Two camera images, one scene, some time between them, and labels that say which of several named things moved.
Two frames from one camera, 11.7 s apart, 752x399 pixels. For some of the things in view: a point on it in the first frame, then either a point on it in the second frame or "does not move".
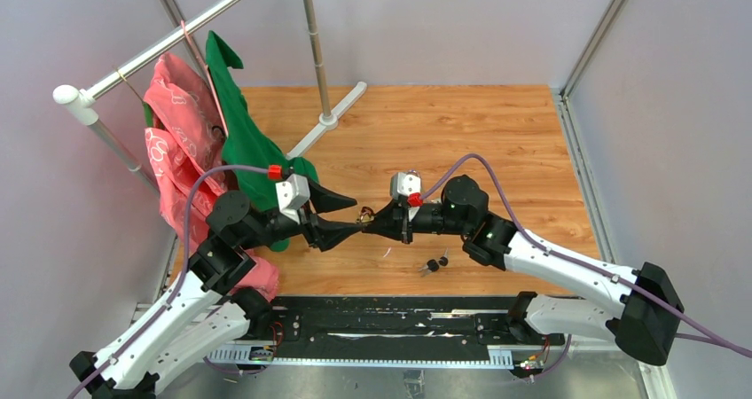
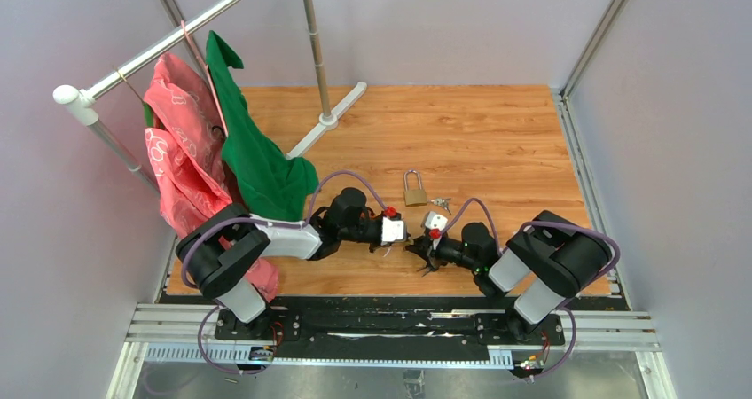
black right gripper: x=394 y=222 → x=424 y=246
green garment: x=254 y=158 does not move
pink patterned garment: x=184 y=140 does not move
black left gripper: x=319 y=231 → x=372 y=248
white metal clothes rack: x=83 y=100 does not move
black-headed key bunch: x=433 y=265 does not move
